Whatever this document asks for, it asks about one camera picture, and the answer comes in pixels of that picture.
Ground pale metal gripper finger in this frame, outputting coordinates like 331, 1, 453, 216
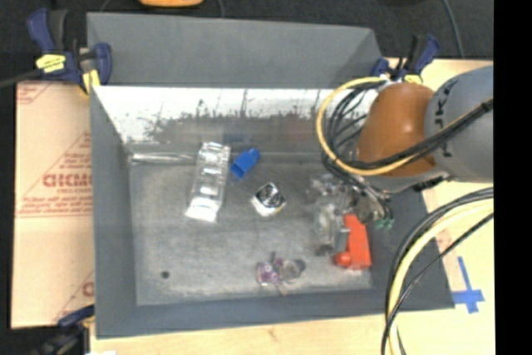
313, 201, 348, 251
306, 174, 347, 203

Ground orange box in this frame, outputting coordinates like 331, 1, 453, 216
333, 213, 372, 270

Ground silver and black cube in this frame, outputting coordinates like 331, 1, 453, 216
249, 180, 288, 219

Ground purple sunglasses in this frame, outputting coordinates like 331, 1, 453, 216
255, 252, 308, 288

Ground blue plastic cap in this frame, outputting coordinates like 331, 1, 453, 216
229, 147, 262, 180

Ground grey metal bin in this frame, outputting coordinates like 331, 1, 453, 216
86, 12, 455, 338

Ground clear plastic box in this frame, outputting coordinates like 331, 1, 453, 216
184, 141, 232, 224

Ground clear glass tube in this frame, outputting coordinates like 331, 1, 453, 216
128, 151, 197, 164

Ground brown cardboard board red print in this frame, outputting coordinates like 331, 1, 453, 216
10, 81, 97, 329

